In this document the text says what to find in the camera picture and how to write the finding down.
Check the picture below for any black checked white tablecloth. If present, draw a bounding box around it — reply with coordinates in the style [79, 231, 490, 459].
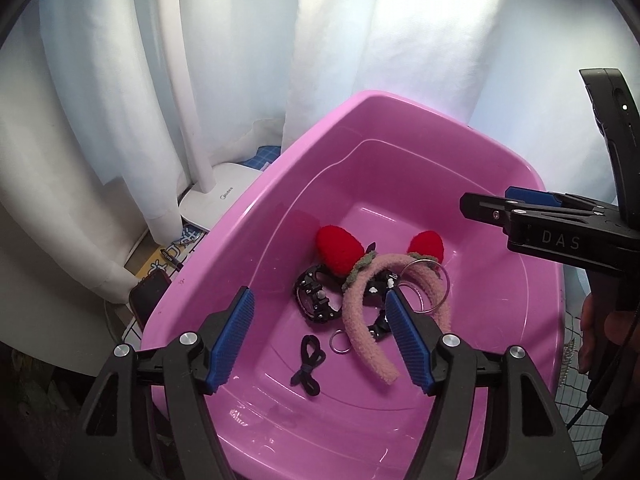
[552, 305, 608, 461]

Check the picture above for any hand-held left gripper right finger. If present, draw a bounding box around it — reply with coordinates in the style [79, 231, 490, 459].
[385, 287, 583, 480]

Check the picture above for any white desk lamp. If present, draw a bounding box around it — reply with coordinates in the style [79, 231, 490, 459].
[150, 0, 264, 235]

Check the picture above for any blue plaid cloth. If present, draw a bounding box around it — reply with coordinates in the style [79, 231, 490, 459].
[245, 145, 281, 171]

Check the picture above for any pink fluffy strawberry headband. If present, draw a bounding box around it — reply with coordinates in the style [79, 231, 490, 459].
[315, 225, 453, 386]

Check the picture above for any white curtain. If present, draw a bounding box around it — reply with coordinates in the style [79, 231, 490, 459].
[0, 0, 640, 376]

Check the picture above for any person's right hand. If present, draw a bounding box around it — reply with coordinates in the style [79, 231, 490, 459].
[580, 292, 636, 386]

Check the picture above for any black digital wristwatch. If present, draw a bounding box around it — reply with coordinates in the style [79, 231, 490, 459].
[292, 242, 377, 322]

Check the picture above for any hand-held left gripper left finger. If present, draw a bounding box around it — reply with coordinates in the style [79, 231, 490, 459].
[75, 286, 256, 480]

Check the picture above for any black looped hair tie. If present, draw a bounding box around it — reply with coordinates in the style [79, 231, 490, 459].
[291, 334, 327, 397]

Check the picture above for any pink plastic basin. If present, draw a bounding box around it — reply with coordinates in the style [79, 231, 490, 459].
[140, 90, 566, 480]

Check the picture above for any printed cardboard box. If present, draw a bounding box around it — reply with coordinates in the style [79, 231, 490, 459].
[125, 227, 206, 281]

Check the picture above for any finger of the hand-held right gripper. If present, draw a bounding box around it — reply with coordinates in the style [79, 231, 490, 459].
[505, 186, 619, 217]
[460, 192, 622, 272]

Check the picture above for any black cloud-print strap with ring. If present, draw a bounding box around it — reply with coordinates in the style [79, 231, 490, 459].
[329, 280, 401, 356]

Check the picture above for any dark smartphone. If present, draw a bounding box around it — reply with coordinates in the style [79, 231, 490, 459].
[129, 269, 171, 333]

